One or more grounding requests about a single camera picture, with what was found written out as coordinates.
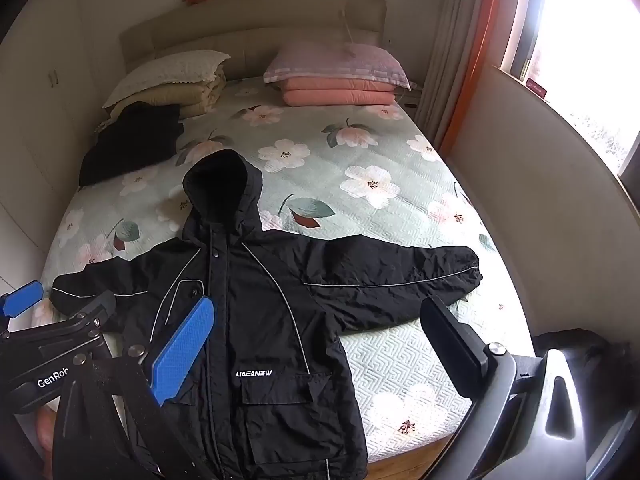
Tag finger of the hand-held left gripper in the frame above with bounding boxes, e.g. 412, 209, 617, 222
62, 290, 117, 336
0, 280, 44, 319

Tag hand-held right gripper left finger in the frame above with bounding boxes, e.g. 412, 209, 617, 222
54, 296, 217, 480

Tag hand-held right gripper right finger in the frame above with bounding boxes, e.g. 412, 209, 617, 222
420, 295, 589, 480

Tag black hooded jacket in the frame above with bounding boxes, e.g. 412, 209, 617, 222
50, 149, 483, 480

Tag black folded clothes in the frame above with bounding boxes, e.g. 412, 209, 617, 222
78, 102, 185, 187

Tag white wardrobe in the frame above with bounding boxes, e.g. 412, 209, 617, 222
0, 0, 126, 293

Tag bed with floral sheet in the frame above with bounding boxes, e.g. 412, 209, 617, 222
32, 74, 537, 463

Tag beige folded quilt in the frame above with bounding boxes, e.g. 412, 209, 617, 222
112, 67, 228, 120

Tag white lace pillow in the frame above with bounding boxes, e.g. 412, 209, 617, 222
102, 50, 232, 109

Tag white bedside cabinet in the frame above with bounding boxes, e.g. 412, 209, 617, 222
397, 85, 426, 121

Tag orange curtain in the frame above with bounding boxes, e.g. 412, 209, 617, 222
440, 0, 507, 153

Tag pink checked pillow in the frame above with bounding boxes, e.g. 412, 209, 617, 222
263, 41, 412, 92

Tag beige curtain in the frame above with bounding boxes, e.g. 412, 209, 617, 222
415, 0, 493, 136

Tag beige padded headboard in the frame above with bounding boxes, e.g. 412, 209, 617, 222
119, 0, 388, 81

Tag window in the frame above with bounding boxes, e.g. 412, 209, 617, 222
500, 0, 640, 181

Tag thin hanging cord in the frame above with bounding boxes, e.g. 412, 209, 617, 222
339, 7, 362, 57

